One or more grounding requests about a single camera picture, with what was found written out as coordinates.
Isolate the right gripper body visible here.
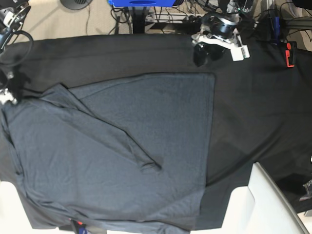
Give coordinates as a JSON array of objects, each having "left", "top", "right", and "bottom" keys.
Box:
[{"left": 0, "top": 68, "right": 21, "bottom": 105}]

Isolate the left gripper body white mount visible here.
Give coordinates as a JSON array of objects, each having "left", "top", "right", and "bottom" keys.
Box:
[{"left": 192, "top": 13, "right": 250, "bottom": 61}]

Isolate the dark grey T-shirt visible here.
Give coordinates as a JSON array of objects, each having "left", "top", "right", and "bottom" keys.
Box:
[{"left": 0, "top": 73, "right": 215, "bottom": 234}]

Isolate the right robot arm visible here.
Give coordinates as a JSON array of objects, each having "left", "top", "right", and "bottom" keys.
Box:
[{"left": 0, "top": 0, "right": 34, "bottom": 105}]

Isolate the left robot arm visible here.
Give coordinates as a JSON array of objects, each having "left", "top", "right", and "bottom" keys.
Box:
[{"left": 192, "top": 0, "right": 250, "bottom": 67}]

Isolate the black power strip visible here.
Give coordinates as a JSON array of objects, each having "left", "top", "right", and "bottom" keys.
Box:
[{"left": 187, "top": 15, "right": 204, "bottom": 22}]

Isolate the red black clamp right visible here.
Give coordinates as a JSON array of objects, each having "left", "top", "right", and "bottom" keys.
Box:
[{"left": 285, "top": 41, "right": 297, "bottom": 68}]

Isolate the blue plastic bin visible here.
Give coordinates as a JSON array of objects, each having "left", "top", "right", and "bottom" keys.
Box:
[{"left": 108, "top": 0, "right": 184, "bottom": 7}]

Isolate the black round stand base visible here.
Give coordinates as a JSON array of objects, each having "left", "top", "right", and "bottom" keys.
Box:
[{"left": 60, "top": 0, "right": 92, "bottom": 10}]

